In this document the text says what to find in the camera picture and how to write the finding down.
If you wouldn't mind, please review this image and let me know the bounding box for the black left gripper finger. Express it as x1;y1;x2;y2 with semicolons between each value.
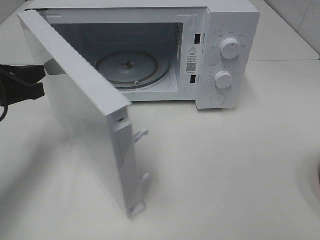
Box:
0;64;46;87
0;82;45;107

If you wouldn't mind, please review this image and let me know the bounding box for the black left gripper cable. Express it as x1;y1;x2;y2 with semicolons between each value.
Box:
0;104;11;123

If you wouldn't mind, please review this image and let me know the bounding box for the white timer knob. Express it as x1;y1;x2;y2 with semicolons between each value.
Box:
214;70;234;89

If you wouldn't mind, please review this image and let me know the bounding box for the round white door button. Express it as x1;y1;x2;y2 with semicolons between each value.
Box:
210;93;226;106

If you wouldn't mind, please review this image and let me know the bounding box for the white power knob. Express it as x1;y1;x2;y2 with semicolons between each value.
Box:
219;37;241;60

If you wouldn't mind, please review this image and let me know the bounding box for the white microwave door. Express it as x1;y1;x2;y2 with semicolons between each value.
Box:
18;10;149;218

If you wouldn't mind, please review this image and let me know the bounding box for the glass microwave turntable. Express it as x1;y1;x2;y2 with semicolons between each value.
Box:
95;42;172;90

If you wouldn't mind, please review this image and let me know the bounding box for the white microwave oven body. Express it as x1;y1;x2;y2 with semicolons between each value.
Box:
24;0;260;109

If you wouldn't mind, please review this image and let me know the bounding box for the white warning label sticker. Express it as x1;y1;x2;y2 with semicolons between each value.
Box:
185;44;200;74

